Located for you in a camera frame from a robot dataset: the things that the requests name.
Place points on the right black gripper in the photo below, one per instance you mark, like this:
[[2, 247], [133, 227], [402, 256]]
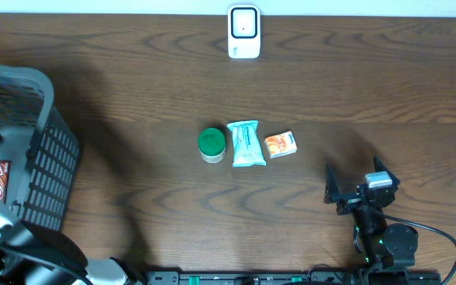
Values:
[[332, 195]]

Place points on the teal wet wipes pack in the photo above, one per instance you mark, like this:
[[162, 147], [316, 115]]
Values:
[[247, 148]]

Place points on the white barcode scanner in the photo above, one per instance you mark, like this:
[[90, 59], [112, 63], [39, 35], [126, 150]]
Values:
[[244, 31]]

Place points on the orange Kleenex tissue pack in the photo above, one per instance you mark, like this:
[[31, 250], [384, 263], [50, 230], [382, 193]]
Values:
[[281, 144]]

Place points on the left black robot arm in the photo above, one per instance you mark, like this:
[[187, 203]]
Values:
[[31, 254]]

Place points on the green lid jar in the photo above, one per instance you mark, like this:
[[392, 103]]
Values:
[[212, 145]]

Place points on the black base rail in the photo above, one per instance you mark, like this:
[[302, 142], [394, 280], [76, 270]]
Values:
[[320, 276]]

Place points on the grey plastic mesh basket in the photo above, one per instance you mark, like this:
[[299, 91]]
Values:
[[37, 148]]

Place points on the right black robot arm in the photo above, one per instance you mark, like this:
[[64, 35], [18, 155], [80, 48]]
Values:
[[389, 249]]

